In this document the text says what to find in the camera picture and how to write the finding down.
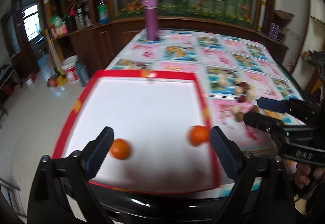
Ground brown longan fruit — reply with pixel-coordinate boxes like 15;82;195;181
236;111;244;122

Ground right hand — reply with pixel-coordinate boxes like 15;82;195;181
283;159;324;189

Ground orange on left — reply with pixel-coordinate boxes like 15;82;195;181
110;138;132;160

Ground orange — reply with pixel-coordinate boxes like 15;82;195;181
110;138;132;160
188;125;209;146

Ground white yam chunk right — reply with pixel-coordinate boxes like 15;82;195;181
245;84;256;102

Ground red date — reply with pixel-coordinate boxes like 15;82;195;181
237;95;246;104

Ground red dates pile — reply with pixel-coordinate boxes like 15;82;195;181
238;82;250;94

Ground large white yam chunk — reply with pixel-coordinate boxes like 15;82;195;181
234;86;244;95

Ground white yam chunk small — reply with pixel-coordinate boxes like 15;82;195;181
231;104;242;116

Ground orange on right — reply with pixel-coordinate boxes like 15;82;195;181
188;125;209;146

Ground fruit pattern tablecloth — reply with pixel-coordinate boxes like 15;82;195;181
108;31;300;198

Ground white yam chunk left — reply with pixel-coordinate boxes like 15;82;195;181
217;77;228;89

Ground red white box tray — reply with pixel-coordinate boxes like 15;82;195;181
52;70;221;194

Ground purple bottles on shelf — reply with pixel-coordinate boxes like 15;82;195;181
268;22;280;40

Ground grey water jug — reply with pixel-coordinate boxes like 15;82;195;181
76;60;89;87

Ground white plastic bucket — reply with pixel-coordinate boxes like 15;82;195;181
62;55;78;82

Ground green label spray bottle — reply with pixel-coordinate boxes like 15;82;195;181
98;0;108;25

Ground purple thermos bottle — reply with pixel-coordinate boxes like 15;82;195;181
142;0;158;41

